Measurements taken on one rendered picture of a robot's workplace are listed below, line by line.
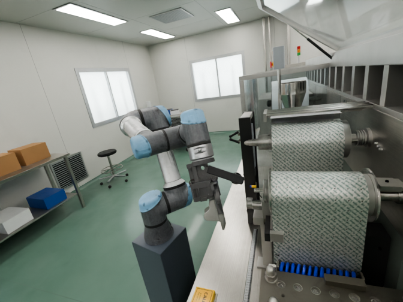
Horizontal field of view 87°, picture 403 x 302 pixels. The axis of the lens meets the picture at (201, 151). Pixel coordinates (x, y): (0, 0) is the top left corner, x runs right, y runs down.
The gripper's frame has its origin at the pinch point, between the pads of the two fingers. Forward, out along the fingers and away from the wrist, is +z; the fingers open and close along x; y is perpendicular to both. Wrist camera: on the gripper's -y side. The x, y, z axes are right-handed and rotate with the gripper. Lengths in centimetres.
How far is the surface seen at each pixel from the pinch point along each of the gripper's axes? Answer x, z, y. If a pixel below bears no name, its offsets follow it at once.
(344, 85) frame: -43, -39, -72
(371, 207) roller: 8.1, 1.5, -37.7
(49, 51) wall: -273, -253, 225
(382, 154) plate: -4, -9, -53
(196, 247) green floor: -156, 68, 37
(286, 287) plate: 2.8, 20.5, -12.9
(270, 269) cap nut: 1.8, 15.5, -9.8
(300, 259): -3.2, 17.1, -20.2
